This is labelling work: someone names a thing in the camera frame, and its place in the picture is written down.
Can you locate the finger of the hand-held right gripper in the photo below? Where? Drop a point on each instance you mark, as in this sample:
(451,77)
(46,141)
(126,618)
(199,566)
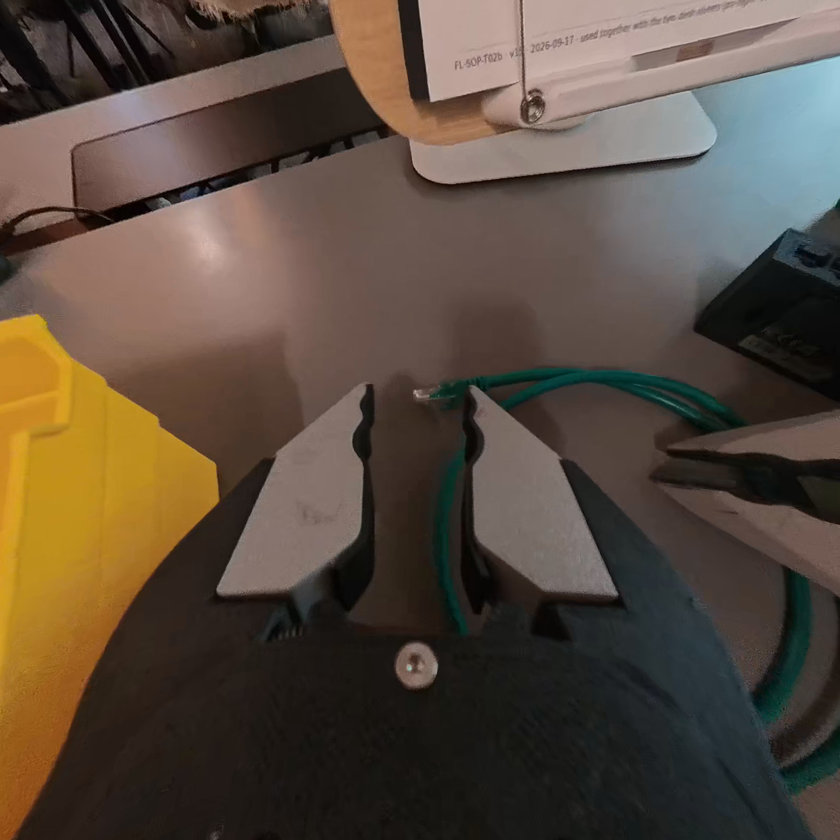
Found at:
(774,531)
(787,436)

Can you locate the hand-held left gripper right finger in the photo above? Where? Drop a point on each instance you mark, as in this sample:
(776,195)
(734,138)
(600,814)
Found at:
(531,518)

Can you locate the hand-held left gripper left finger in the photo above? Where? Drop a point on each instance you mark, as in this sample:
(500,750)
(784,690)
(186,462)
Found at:
(308,512)

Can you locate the black network switch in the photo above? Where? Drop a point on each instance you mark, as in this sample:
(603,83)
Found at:
(768,315)

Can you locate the yellow plastic bin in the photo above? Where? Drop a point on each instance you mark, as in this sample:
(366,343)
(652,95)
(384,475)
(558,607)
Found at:
(79,525)

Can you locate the white board stand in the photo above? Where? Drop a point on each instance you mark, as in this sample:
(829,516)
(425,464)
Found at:
(558,151)

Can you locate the wooden display board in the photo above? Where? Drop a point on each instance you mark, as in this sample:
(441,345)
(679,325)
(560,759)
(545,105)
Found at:
(374,79)

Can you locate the printed instruction sheet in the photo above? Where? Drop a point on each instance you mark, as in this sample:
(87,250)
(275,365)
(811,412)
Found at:
(590,33)

